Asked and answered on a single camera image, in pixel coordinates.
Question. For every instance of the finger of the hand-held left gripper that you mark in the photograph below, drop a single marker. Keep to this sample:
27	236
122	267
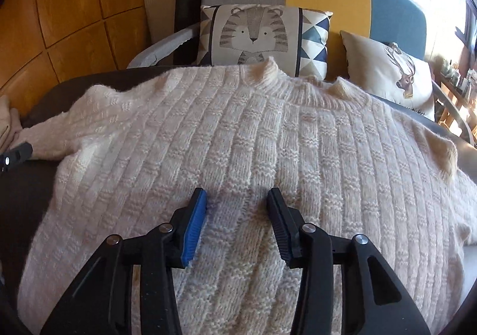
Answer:
18	156

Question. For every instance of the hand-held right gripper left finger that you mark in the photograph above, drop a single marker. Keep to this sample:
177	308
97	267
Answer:
195	223

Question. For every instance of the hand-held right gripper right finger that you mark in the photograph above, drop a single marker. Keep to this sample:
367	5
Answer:
279	223

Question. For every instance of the cream knitted sweater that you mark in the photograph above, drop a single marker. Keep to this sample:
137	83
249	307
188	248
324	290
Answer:
261	141

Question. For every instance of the folded pale pink garment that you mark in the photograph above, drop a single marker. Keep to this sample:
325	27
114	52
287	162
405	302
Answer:
7	122

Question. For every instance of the black leather padded table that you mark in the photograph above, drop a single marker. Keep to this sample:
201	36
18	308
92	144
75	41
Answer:
26	200

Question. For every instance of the cream deer print pillow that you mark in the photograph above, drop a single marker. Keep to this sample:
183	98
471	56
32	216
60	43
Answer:
391	70

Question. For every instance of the tiger print pillow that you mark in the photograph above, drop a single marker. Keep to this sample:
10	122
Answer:
253	29

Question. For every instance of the wooden side table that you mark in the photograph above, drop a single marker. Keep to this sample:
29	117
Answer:
458	96

